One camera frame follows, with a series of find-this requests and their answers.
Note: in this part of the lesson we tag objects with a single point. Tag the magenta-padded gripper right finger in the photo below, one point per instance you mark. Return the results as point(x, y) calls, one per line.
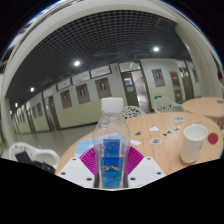
point(146, 171)

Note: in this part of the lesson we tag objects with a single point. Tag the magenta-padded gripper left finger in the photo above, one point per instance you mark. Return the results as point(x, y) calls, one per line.
point(75, 171)

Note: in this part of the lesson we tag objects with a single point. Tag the clear plastic water bottle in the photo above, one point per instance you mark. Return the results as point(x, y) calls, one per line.
point(111, 146)

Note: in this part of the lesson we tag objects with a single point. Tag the round pale sticker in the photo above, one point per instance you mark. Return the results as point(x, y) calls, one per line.
point(155, 141)

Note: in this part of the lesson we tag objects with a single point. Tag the black bag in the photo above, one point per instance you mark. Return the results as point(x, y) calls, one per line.
point(43, 166)

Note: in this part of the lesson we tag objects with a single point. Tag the small dark sticker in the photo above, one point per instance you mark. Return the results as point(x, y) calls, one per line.
point(138, 133)

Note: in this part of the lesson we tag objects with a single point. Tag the dark bow-shaped sticker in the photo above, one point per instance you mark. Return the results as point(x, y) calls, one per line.
point(166, 133)

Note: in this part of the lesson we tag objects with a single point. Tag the white cloud-shaped sticker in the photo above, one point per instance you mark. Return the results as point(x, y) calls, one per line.
point(154, 128)

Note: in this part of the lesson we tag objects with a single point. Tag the pale oval sticker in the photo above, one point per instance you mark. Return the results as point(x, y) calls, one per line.
point(175, 128)

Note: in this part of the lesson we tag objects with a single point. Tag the white mug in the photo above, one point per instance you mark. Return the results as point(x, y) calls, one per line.
point(193, 146)

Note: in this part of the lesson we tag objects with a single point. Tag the rectangular printed card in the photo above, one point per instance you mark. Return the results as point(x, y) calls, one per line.
point(179, 120)

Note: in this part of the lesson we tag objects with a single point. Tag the green exit sign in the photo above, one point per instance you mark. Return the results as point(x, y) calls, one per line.
point(157, 97)

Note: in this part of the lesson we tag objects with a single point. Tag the dark green door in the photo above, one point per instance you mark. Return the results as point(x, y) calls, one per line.
point(128, 96)

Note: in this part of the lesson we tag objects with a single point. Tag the round wooden table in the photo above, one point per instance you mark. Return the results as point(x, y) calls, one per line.
point(203, 106)

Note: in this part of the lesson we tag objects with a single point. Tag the round ceiling lights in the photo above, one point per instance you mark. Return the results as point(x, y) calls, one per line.
point(77, 63)

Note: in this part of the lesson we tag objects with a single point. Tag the framed wall portraits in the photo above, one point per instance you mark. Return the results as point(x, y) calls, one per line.
point(103, 87)

